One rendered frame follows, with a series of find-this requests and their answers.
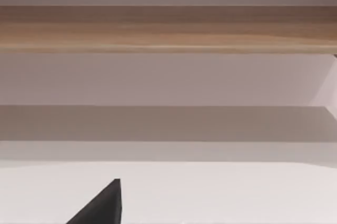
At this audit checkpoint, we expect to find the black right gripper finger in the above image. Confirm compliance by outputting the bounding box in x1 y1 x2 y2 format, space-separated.
65 178 123 224

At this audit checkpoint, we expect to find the wooden shelf board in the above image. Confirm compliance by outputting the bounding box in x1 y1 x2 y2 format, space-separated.
0 5 337 55

